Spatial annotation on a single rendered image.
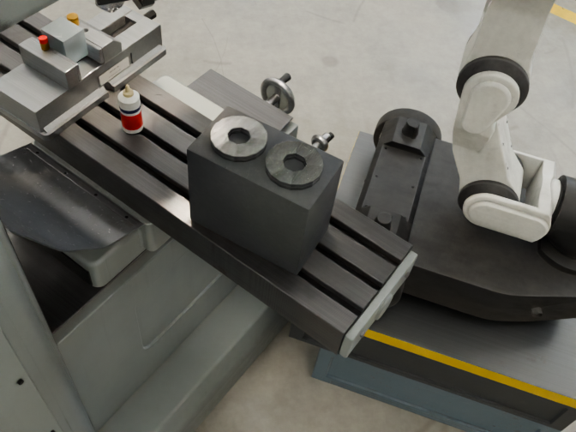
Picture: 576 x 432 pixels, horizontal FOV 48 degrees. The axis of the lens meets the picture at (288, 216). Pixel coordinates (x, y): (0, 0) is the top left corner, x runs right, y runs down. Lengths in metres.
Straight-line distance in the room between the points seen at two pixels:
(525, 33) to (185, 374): 1.18
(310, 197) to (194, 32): 2.17
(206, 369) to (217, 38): 1.69
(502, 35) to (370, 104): 1.52
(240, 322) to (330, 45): 1.59
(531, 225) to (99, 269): 0.98
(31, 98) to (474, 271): 1.07
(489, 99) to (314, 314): 0.58
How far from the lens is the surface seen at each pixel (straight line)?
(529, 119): 2.99
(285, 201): 0.96
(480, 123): 1.40
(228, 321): 1.87
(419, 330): 1.71
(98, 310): 1.34
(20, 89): 1.33
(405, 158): 1.79
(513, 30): 1.33
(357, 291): 1.10
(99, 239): 1.21
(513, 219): 1.61
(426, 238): 1.66
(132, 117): 1.27
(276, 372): 2.03
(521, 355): 1.77
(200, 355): 1.83
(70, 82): 1.30
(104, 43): 1.34
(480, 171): 1.57
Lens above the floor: 1.86
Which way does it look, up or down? 53 degrees down
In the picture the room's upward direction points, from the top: 9 degrees clockwise
